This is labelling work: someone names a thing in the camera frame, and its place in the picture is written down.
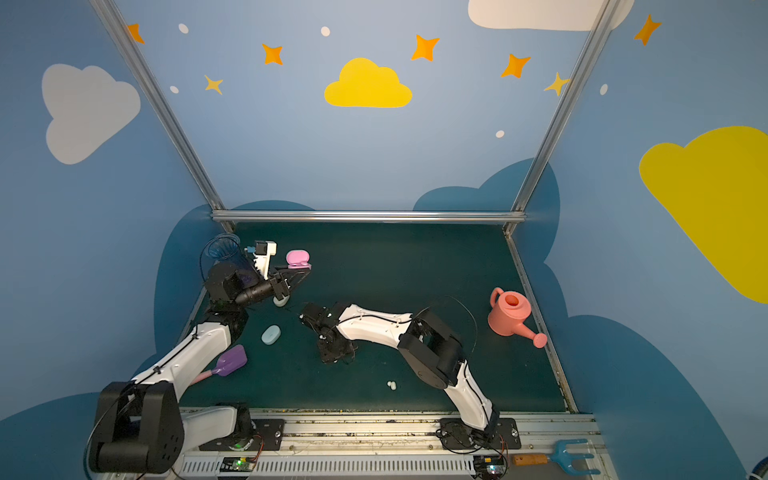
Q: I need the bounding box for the purple ribbed glass vase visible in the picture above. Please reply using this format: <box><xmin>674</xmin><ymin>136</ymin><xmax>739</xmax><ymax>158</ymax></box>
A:
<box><xmin>199</xmin><ymin>233</ymin><xmax>257</xmax><ymax>283</ymax></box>

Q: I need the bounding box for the aluminium left frame post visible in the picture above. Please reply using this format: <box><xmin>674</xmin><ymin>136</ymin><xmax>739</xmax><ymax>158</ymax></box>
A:
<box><xmin>89</xmin><ymin>0</ymin><xmax>226</xmax><ymax>213</ymax></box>

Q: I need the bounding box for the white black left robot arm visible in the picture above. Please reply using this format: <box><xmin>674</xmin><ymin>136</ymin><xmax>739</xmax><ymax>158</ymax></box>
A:
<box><xmin>83</xmin><ymin>262</ymin><xmax>311</xmax><ymax>476</ymax></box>

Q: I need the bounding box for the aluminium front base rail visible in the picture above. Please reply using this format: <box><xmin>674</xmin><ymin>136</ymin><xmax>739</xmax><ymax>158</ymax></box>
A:
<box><xmin>165</xmin><ymin>410</ymin><xmax>618</xmax><ymax>479</ymax></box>

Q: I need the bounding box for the light blue earbud case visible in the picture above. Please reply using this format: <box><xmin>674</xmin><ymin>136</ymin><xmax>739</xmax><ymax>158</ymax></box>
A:
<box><xmin>261</xmin><ymin>325</ymin><xmax>282</xmax><ymax>346</ymax></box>

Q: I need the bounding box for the aluminium frame post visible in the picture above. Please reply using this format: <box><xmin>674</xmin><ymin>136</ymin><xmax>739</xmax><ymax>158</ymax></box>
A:
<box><xmin>89</xmin><ymin>0</ymin><xmax>226</xmax><ymax>213</ymax></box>
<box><xmin>503</xmin><ymin>0</ymin><xmax>623</xmax><ymax>240</ymax></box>

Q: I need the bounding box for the aluminium back frame rail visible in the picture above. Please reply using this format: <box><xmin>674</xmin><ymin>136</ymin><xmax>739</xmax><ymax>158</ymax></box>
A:
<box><xmin>211</xmin><ymin>210</ymin><xmax>526</xmax><ymax>224</ymax></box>

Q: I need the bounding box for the blue toy garden fork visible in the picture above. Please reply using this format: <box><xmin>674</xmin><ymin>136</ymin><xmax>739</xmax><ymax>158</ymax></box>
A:
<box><xmin>512</xmin><ymin>438</ymin><xmax>602</xmax><ymax>476</ymax></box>

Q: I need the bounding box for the pink earbud charging case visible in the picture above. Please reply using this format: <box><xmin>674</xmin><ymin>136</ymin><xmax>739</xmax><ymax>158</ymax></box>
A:
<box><xmin>286</xmin><ymin>250</ymin><xmax>311</xmax><ymax>269</ymax></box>

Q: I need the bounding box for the pink toy watering can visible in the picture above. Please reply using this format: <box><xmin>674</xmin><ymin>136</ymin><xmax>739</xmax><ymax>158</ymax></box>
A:
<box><xmin>487</xmin><ymin>287</ymin><xmax>548</xmax><ymax>349</ymax></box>

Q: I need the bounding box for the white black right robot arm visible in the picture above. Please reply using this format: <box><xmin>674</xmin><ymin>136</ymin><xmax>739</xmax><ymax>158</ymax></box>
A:
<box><xmin>299</xmin><ymin>302</ymin><xmax>500</xmax><ymax>449</ymax></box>

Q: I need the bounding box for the aluminium right frame post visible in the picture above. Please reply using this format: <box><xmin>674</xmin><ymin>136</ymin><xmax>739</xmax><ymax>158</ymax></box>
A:
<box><xmin>503</xmin><ymin>0</ymin><xmax>623</xmax><ymax>240</ymax></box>

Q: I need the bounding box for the white earbud charging case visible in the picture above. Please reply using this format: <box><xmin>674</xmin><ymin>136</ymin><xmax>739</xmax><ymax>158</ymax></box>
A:
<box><xmin>273</xmin><ymin>292</ymin><xmax>290</xmax><ymax>308</ymax></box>

